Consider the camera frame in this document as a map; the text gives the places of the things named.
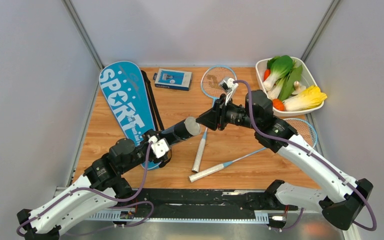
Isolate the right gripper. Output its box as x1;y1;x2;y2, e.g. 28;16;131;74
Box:
195;94;260;131

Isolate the black shuttlecock tube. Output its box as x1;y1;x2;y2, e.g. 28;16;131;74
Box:
159;116;201;146

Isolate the blue racket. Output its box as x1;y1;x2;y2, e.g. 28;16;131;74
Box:
189;117;318;183
191;65;237;173

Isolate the blue racket bag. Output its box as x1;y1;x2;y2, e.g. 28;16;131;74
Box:
98;60;173;171

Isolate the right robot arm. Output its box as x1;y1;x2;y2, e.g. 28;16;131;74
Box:
197;90;378;231

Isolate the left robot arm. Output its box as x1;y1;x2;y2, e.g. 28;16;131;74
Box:
16;129;182;240

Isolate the orange carrot front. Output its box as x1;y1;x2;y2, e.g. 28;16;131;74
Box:
272;98;286;112

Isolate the orange carrot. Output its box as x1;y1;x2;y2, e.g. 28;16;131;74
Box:
263;69;271;81
272;98;286;112

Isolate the blue product box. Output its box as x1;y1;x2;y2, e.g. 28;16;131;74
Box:
153;68;193;91

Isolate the orange carrot back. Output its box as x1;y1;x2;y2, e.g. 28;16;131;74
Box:
263;69;271;81

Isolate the green bok choy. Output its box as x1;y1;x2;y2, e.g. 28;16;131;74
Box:
263;55;294;91

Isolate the white mushroom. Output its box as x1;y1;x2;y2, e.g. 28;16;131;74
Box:
291;81;307;96

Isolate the yellow cabbage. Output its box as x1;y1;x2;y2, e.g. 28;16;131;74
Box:
282;85;328;112

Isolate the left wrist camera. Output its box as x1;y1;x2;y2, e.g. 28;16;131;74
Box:
148;135;170;159

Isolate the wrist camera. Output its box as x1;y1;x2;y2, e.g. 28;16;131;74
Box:
218;77;239;94
148;135;170;159

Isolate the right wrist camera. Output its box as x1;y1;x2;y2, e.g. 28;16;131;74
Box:
218;77;239;94

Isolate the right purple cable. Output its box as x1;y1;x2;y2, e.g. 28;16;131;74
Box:
233;79;378;232

